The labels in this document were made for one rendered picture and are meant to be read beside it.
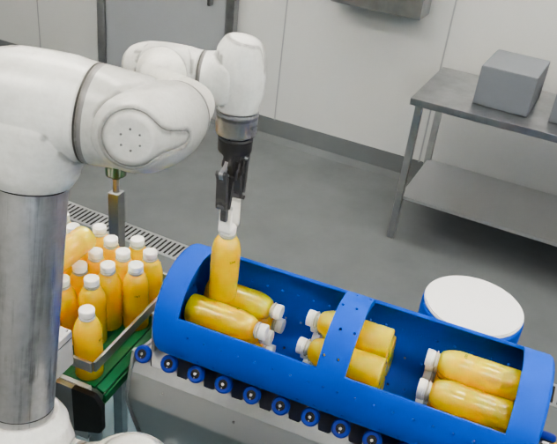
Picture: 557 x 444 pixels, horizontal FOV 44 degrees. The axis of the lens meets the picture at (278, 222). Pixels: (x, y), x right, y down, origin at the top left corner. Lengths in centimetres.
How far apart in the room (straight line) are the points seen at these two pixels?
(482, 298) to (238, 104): 99
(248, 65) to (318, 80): 369
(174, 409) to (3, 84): 111
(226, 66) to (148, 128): 60
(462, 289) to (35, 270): 137
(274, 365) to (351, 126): 365
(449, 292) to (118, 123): 140
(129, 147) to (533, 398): 100
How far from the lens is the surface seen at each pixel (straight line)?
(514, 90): 391
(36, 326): 103
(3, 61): 92
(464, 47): 469
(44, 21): 641
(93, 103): 86
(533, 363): 156
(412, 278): 394
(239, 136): 143
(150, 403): 183
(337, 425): 165
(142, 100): 83
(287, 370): 155
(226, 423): 176
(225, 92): 139
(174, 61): 138
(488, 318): 198
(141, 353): 178
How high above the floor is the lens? 216
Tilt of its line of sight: 31 degrees down
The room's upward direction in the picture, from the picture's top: 7 degrees clockwise
